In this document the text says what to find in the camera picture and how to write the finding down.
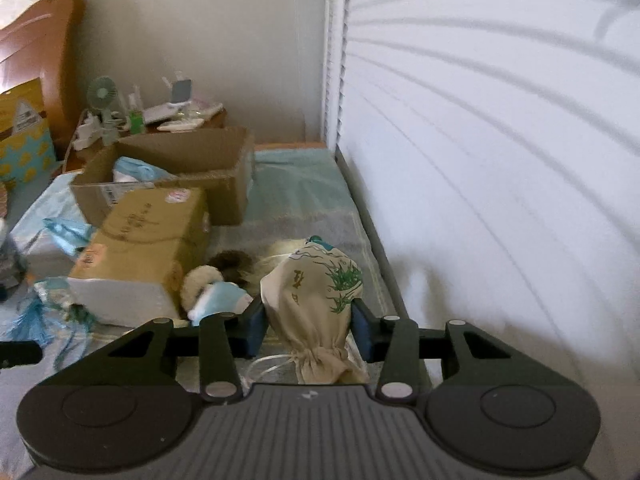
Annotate dark cloth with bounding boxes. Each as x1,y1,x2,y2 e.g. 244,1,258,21
0,229,27,303

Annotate light blue bed mat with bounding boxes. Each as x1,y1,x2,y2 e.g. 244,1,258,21
0,146,432,480

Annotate yellow and blue paper bag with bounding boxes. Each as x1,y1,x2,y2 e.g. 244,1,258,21
0,77,56,184

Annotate white remote control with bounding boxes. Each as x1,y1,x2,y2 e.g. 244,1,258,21
157,118,206,132

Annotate white louvred shutter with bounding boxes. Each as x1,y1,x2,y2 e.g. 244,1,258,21
320,0,640,461

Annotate brown furry plush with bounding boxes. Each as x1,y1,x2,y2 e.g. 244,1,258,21
207,249,257,282

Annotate wooden nightstand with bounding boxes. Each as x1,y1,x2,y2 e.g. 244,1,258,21
64,106,229,172

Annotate wooden headboard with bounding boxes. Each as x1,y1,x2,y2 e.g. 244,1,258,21
0,0,86,162

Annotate blue plastic bag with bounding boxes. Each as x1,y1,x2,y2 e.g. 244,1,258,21
42,217,97,252
0,278,97,364

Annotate pale blue bed sheet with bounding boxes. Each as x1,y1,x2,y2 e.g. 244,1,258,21
0,172,108,311

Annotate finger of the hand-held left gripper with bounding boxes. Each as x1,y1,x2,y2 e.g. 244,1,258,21
0,341,44,370

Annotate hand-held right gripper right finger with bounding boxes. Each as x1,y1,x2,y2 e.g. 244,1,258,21
351,299,577,402

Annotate plush doll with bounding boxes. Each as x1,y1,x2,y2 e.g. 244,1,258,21
181,265,254,322

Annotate closed cardboard box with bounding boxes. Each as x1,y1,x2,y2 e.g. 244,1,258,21
67,187,211,329

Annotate green bottle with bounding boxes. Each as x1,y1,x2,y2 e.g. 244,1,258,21
127,92,145,136

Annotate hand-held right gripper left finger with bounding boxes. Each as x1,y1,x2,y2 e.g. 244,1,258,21
60,298,267,402

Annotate beige drawstring pouch green print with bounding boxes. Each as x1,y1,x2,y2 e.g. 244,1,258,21
246,236,372,387

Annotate cardboard box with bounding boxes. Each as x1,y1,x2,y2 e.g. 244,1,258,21
67,187,211,329
69,127,256,226

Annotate small green desk fan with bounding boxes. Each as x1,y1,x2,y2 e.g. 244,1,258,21
87,75,121,147

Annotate white power strip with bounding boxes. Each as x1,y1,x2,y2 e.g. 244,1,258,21
69,114,104,151

